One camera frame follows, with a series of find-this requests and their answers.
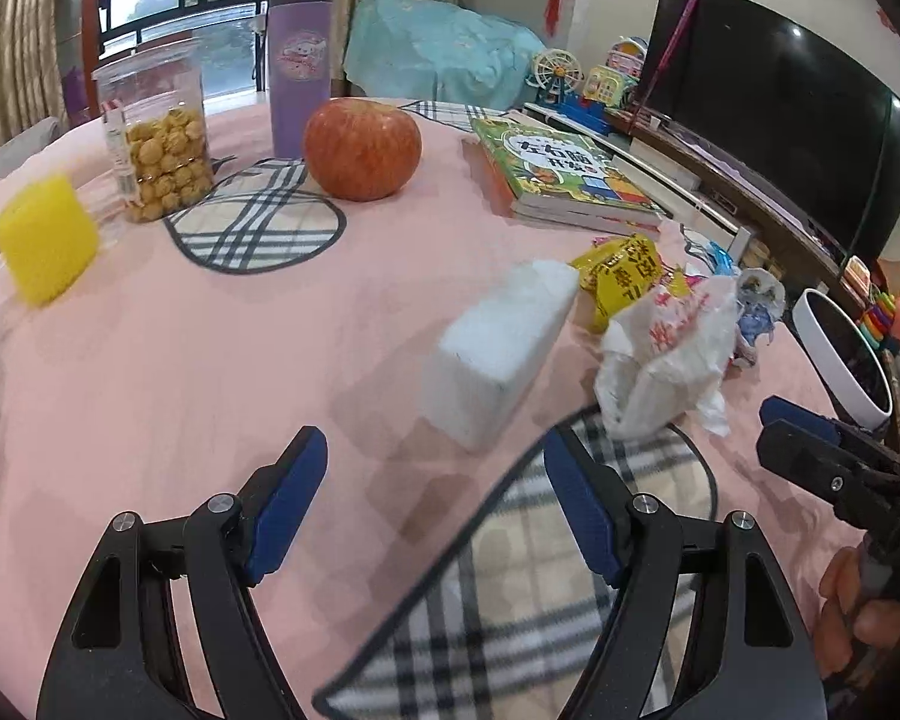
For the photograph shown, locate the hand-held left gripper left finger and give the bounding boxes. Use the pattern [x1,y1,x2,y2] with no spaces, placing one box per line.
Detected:
[36,426,329,720]

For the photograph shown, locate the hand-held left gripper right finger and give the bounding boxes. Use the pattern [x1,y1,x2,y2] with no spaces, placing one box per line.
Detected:
[544,424,830,720]

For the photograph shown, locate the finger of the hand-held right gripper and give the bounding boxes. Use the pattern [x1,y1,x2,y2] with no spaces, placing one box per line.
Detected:
[759,396,900,466]
[756,420,900,533]

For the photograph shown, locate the white bin with black bag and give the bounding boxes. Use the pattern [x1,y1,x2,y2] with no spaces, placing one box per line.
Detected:
[791,289,895,436]

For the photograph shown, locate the blue silver wrapper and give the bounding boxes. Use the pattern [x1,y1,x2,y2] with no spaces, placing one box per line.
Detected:
[727,266,785,368]

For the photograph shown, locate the white plastic bag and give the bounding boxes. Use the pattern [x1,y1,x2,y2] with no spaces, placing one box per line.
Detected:
[594,274,740,440]

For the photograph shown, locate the yellow snack packet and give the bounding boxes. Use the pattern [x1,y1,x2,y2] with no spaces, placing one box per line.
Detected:
[570,234,691,335]

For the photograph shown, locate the person's right hand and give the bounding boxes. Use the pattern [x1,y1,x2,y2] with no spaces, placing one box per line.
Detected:
[817,547,900,683]

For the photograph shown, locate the pink plaid-patch tablecloth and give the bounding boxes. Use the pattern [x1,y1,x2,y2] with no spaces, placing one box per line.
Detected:
[0,94,871,720]

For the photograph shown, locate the blue blister package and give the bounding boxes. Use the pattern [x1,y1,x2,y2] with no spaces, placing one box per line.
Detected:
[682,236,743,275]

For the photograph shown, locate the white foam block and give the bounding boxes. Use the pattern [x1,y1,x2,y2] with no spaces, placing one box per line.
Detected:
[418,259,580,452]

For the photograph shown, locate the white television cabinet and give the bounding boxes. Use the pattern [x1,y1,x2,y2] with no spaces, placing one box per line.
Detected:
[521,101,893,316]

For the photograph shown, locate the pale children's book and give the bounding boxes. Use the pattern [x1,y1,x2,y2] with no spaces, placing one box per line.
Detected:
[461,136,668,237]

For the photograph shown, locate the black television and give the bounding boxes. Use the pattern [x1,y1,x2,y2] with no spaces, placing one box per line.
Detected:
[634,0,900,263]

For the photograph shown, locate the green children's book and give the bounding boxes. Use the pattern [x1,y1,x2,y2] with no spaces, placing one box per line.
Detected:
[469,116,668,218]

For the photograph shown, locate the yellow sponge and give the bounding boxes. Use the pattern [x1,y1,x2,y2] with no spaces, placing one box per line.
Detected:
[0,172,100,307]

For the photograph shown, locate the blue plastic toy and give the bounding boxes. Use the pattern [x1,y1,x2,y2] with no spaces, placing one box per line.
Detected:
[562,94,608,136]

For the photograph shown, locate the red apple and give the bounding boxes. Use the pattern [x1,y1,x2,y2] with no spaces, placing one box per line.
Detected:
[303,97,423,202]

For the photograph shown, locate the clear snack jar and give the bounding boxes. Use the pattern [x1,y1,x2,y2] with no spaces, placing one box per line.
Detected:
[91,37,217,224]

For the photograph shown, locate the colourful toy house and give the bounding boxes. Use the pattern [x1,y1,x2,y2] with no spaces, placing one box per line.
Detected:
[583,64,635,106]

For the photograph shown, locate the pink white toy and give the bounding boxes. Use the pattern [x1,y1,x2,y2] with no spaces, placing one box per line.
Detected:
[606,36,650,80]

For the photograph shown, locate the pink stick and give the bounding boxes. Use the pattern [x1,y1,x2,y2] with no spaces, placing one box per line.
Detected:
[634,0,704,136]

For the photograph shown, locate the toy ferris wheel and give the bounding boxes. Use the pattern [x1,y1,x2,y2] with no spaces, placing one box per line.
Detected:
[526,49,582,107]

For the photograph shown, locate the purple tumbler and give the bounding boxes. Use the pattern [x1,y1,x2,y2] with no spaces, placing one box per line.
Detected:
[261,0,335,160]

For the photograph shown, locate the pale sofa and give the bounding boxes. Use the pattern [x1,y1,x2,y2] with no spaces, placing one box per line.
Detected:
[0,116,68,200]

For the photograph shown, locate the teal cloth cover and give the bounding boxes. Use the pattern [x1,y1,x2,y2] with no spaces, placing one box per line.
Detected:
[343,0,548,112]

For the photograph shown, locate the stacking ring toy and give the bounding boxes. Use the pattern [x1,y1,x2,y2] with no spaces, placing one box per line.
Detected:
[855,292,900,350]

